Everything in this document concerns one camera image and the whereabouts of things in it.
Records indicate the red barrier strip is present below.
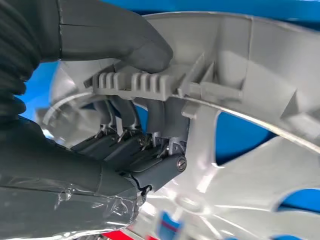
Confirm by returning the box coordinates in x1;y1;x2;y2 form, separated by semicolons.
102;230;158;240

